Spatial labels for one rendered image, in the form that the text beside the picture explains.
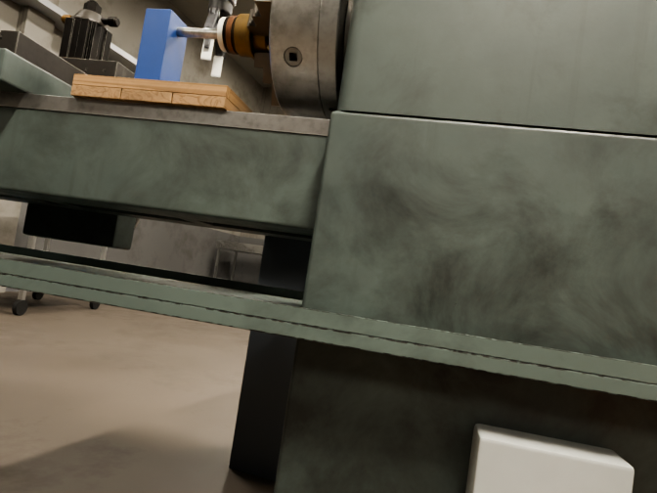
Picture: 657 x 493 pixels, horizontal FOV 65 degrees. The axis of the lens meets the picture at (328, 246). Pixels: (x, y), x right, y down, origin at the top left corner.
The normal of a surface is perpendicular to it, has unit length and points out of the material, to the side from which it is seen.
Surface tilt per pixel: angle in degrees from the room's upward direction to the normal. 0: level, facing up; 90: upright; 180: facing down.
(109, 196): 90
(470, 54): 90
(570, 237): 90
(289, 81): 143
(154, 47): 90
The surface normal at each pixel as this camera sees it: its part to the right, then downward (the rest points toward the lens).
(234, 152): -0.19, -0.09
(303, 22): -0.22, 0.21
